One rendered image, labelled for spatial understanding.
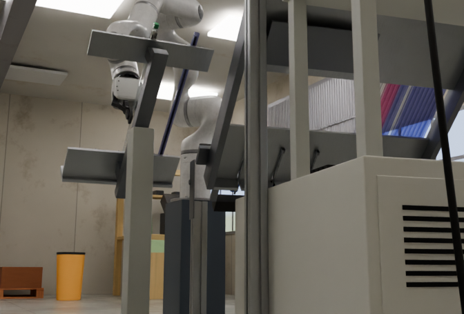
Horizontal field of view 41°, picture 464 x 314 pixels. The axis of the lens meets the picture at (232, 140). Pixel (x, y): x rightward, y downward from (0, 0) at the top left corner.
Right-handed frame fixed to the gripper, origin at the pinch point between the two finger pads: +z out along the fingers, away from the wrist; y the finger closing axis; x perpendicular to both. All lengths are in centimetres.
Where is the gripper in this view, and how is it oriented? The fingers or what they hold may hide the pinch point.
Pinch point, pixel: (133, 116)
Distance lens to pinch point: 181.9
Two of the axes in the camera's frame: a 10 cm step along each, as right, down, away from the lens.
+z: 2.4, 6.9, -6.8
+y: -9.1, -0.9, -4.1
